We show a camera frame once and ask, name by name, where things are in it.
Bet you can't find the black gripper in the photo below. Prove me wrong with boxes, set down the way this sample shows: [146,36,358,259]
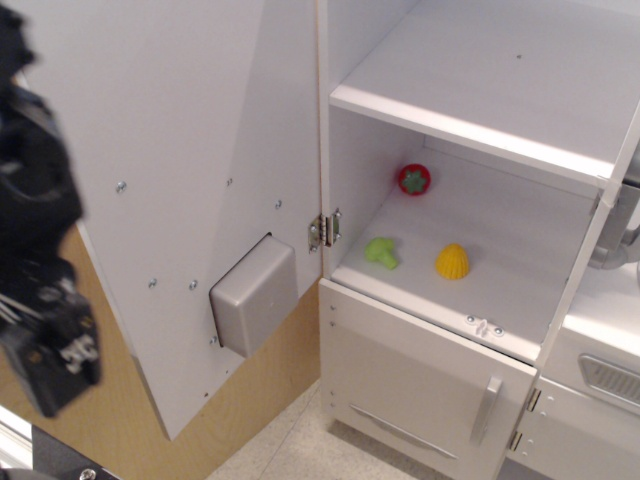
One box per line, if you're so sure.
[1,258,102,418]

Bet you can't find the white fridge door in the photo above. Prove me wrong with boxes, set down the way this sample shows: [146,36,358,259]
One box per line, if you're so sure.
[16,1,321,438]

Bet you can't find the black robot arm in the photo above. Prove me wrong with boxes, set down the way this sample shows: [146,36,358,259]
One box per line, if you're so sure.
[1,6,101,418]

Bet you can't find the silver fridge door hinge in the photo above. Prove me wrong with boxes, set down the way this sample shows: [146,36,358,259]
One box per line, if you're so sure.
[307,208,342,254]

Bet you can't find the white toy fridge cabinet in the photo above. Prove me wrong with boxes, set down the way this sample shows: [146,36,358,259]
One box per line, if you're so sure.
[315,0,640,480]

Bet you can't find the grey ice dispenser box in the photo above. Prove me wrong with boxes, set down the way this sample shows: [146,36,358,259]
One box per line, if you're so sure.
[209,235,298,358]

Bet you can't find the green toy broccoli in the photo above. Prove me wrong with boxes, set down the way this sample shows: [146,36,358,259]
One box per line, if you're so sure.
[364,237,399,270]

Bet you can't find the white lower freezer door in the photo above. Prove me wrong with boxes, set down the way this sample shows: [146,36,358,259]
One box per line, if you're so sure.
[319,280,536,479]

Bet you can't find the red toy tomato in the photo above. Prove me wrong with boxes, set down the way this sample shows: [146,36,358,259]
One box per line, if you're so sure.
[398,163,431,196]

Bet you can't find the yellow toy corn piece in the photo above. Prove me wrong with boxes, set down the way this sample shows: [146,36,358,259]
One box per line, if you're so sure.
[435,243,470,280]

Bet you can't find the white door latch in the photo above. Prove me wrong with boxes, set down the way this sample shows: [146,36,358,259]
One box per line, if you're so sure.
[465,315,505,338]

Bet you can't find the brass oven hinge lower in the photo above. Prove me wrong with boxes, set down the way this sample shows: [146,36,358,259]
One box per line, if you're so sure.
[508,431,522,452]

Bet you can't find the brass oven hinge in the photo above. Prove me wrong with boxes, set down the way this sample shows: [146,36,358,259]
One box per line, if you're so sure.
[526,388,541,412]
[508,431,522,452]

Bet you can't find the brass oven hinge upper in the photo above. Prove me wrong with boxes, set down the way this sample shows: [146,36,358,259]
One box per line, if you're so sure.
[526,388,541,412]

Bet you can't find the white toy oven unit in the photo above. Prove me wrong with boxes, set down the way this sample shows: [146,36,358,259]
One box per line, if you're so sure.
[499,264,639,479]

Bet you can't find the grey oven vent panel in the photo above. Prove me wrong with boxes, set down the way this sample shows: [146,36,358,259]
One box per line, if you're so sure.
[577,354,639,408]

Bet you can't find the grey toy faucet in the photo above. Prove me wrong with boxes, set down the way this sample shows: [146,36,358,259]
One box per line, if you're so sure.
[589,147,639,270]

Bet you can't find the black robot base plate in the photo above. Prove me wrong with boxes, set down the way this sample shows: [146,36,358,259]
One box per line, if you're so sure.
[1,407,120,480]

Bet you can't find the silver freezer door handle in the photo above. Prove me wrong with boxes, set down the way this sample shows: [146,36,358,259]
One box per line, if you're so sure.
[469,376,502,446]

